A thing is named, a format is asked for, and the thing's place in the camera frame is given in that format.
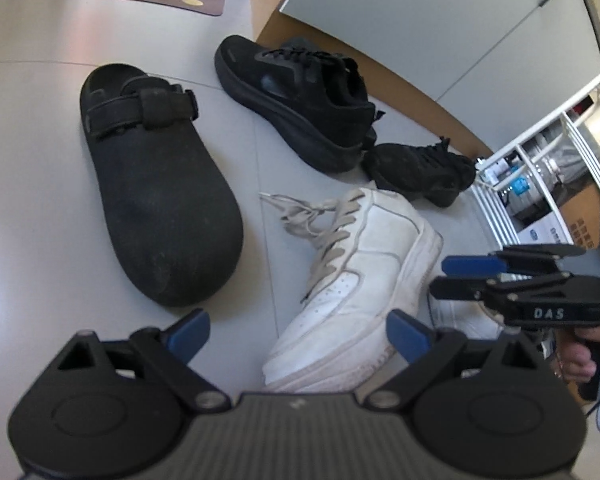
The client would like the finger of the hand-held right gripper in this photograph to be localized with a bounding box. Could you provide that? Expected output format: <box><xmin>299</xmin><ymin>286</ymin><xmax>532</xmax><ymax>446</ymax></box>
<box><xmin>428</xmin><ymin>276</ymin><xmax>518</xmax><ymax>306</ymax></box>
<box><xmin>442</xmin><ymin>244</ymin><xmax>587</xmax><ymax>277</ymax></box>

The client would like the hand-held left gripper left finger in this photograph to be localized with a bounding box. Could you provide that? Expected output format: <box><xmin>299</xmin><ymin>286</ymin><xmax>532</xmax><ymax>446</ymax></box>
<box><xmin>55</xmin><ymin>308</ymin><xmax>232</xmax><ymax>413</ymax></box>

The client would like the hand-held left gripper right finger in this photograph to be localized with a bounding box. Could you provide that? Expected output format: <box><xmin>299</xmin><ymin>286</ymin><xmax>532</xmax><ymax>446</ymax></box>
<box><xmin>362</xmin><ymin>310</ymin><xmax>548</xmax><ymax>413</ymax></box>

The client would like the white lace-up sneaker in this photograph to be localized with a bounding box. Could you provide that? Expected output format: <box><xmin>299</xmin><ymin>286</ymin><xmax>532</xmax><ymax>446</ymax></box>
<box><xmin>262</xmin><ymin>187</ymin><xmax>443</xmax><ymax>393</ymax></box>
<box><xmin>426</xmin><ymin>292</ymin><xmax>511</xmax><ymax>341</ymax></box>

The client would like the black lace-up sneaker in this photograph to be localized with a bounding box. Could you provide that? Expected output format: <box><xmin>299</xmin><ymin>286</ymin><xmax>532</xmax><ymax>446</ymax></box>
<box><xmin>362</xmin><ymin>136</ymin><xmax>477</xmax><ymax>208</ymax></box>
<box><xmin>214</xmin><ymin>35</ymin><xmax>379</xmax><ymax>173</ymax></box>

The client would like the black strap clog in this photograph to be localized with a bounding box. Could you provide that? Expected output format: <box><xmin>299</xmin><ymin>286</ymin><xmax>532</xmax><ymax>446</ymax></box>
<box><xmin>80</xmin><ymin>63</ymin><xmax>244</xmax><ymax>307</ymax></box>

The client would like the white wire shoe rack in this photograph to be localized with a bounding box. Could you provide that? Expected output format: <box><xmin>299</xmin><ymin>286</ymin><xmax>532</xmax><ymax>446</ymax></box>
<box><xmin>472</xmin><ymin>67</ymin><xmax>600</xmax><ymax>256</ymax></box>

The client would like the person's right hand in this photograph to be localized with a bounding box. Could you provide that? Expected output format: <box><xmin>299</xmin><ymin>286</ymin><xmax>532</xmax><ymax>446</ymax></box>
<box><xmin>554</xmin><ymin>327</ymin><xmax>600</xmax><ymax>386</ymax></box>

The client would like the large white printed carton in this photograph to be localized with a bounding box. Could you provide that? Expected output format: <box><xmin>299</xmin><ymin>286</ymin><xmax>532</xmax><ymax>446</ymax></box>
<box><xmin>517</xmin><ymin>207</ymin><xmax>598</xmax><ymax>256</ymax></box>

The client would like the brown cardboard box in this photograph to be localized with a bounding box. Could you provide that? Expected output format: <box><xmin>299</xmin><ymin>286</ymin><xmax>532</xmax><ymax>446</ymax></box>
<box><xmin>560</xmin><ymin>180</ymin><xmax>600</xmax><ymax>248</ymax></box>

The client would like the clear water bottle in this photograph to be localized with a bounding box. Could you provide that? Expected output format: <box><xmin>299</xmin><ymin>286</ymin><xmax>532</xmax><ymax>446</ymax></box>
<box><xmin>500</xmin><ymin>157</ymin><xmax>573</xmax><ymax>216</ymax></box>

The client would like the grey plastic bag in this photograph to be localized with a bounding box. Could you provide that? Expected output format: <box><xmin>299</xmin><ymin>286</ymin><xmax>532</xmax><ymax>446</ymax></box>
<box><xmin>525</xmin><ymin>125</ymin><xmax>600</xmax><ymax>186</ymax></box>

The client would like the grey cabinet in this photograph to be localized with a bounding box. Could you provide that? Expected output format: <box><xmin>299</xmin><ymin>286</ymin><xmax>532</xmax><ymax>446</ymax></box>
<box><xmin>250</xmin><ymin>0</ymin><xmax>600</xmax><ymax>158</ymax></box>

